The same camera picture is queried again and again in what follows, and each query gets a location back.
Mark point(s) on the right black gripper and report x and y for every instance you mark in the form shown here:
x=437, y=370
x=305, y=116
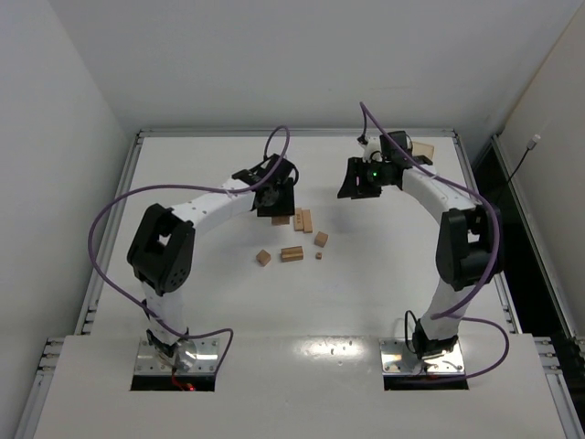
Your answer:
x=358, y=179

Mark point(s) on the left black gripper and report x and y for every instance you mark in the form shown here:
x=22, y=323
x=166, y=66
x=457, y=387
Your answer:
x=276, y=206

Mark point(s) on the printed light wood block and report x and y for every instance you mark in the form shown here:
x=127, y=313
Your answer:
x=298, y=224

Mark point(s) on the dark striped wood block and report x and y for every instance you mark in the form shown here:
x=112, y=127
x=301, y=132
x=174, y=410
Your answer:
x=292, y=254

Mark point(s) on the clear amber plastic box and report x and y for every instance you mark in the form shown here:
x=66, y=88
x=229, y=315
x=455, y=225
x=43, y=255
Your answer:
x=419, y=148

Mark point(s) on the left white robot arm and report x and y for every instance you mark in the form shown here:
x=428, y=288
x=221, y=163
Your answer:
x=162, y=250

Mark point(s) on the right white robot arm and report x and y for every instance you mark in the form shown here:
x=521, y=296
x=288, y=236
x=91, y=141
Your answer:
x=468, y=251

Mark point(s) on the right small wood block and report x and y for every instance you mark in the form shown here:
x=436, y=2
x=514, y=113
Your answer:
x=321, y=239

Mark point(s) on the tilted small wood block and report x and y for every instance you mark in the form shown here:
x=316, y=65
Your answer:
x=263, y=258

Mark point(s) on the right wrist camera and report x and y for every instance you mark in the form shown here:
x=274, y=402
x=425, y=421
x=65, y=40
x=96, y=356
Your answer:
x=371, y=148

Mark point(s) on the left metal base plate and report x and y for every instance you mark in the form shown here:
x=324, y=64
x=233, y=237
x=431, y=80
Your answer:
x=192, y=358

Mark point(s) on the metal base plate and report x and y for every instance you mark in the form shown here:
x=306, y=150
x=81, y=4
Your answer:
x=192, y=358
x=399, y=362

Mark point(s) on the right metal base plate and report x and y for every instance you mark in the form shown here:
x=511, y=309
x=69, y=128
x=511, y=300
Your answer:
x=399, y=362

